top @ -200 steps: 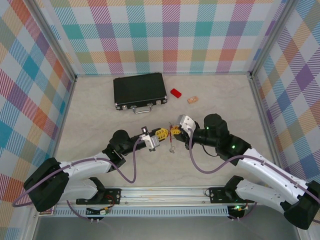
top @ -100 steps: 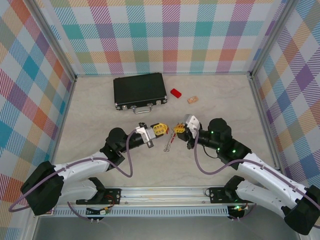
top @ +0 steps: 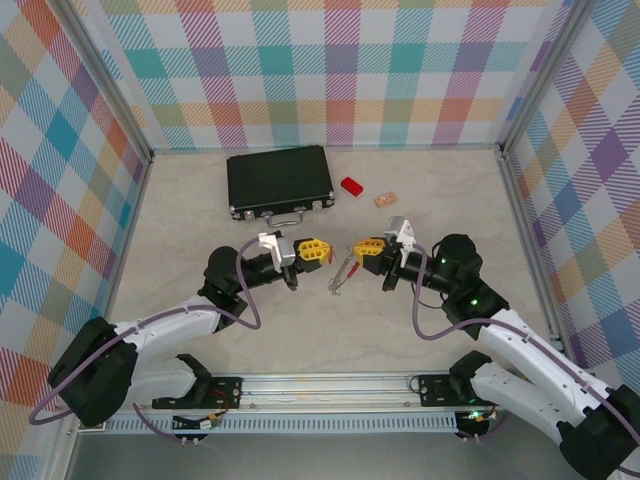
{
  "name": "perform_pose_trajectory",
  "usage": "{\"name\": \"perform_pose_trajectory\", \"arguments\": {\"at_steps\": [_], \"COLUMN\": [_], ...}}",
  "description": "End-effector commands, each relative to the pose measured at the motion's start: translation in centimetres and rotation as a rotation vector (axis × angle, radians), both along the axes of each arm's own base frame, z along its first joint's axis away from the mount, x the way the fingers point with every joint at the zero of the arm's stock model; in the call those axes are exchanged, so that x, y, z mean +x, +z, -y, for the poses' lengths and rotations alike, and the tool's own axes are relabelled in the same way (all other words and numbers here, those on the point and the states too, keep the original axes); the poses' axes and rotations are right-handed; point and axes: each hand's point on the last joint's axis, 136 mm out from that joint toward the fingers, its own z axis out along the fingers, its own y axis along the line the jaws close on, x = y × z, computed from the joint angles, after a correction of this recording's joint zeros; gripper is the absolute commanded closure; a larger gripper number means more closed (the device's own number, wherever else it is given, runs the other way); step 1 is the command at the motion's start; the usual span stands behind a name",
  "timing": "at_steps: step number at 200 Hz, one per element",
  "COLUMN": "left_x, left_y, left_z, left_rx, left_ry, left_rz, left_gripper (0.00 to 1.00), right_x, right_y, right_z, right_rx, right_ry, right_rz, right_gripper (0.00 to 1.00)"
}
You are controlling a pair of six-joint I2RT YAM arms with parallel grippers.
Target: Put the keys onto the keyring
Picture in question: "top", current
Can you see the key with red cap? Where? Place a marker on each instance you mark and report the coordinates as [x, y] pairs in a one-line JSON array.
[[353, 270], [332, 256]]

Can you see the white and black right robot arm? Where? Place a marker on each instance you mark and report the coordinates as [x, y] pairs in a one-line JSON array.
[[525, 350]]

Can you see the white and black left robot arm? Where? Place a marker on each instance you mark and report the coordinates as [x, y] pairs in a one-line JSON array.
[[170, 320]]

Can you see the small patterned wooden block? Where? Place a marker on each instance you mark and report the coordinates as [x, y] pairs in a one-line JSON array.
[[386, 199]]

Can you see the red toy brick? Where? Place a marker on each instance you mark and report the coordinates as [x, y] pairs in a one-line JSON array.
[[352, 185]]

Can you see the aluminium frame bar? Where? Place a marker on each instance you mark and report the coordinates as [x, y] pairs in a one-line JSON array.
[[107, 300], [537, 250]]

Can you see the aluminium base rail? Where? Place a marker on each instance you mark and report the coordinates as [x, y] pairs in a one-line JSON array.
[[325, 387]]

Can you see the aluminium frame post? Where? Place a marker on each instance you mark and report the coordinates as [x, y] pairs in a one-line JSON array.
[[545, 75], [111, 80]]

